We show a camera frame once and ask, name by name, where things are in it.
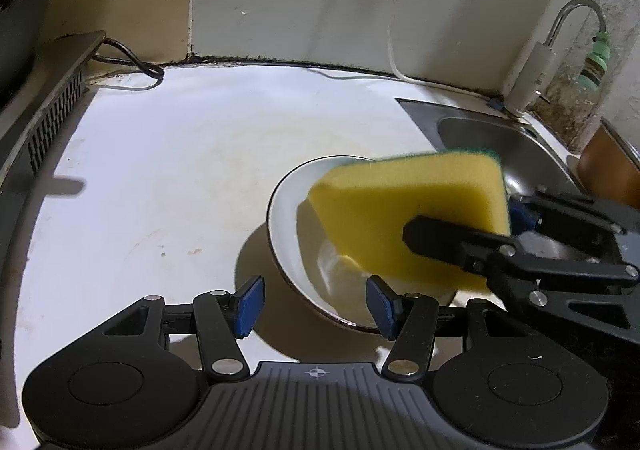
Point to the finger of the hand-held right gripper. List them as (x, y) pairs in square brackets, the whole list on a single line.
[(450, 242), (521, 220)]

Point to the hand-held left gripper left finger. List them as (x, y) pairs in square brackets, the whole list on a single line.
[(250, 305)]

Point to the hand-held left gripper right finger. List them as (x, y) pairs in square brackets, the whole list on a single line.
[(382, 307)]

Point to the yellow and green sponge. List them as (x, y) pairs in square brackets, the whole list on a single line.
[(400, 195)]

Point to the white bowl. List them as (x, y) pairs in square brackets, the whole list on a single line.
[(300, 210)]

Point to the brown pot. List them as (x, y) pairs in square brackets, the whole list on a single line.
[(610, 165)]

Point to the stainless steel sink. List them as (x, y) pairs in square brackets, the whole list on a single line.
[(480, 140)]

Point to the small blue cap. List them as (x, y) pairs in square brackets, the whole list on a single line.
[(495, 106)]

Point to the metal and white faucet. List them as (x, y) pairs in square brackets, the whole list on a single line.
[(532, 70)]

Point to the green faucet nozzle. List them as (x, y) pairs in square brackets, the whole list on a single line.
[(597, 58)]

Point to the grey induction cooker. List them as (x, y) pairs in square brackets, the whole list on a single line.
[(45, 80)]

